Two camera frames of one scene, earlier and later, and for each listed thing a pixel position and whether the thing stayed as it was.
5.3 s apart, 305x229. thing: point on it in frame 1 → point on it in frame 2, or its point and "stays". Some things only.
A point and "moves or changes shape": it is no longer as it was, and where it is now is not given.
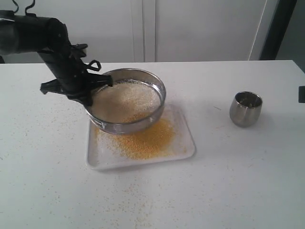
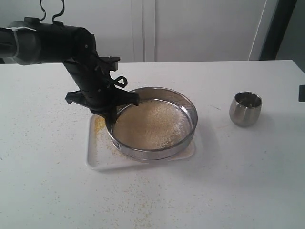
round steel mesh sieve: x=133 y=104 moves or changes shape
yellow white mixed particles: x=126 y=101 moves or changes shape
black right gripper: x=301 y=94 stays
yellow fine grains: x=152 y=141 → x=102 y=134
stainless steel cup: x=245 y=108 stays
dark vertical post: x=279 y=23 stays
